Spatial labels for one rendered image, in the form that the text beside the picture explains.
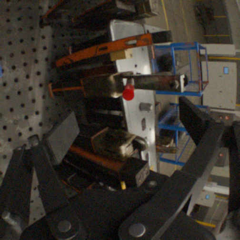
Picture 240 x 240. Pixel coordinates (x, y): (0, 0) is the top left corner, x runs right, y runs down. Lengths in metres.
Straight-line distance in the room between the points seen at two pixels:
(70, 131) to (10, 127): 0.46
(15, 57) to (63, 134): 0.50
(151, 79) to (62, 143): 0.26
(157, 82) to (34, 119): 0.48
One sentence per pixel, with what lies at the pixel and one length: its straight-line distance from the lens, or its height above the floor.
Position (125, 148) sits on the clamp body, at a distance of 0.42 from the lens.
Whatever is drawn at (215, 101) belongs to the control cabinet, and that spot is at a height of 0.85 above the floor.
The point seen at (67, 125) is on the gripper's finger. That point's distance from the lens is 0.18.
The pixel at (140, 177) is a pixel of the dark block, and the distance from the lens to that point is 0.43.
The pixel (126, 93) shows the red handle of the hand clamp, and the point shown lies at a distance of 0.27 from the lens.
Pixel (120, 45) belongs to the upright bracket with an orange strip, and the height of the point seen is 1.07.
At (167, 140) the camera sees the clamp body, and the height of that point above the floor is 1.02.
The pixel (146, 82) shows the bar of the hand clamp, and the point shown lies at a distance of 0.37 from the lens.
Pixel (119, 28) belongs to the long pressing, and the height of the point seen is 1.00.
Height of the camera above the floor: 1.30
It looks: 38 degrees down
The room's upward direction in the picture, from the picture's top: 98 degrees clockwise
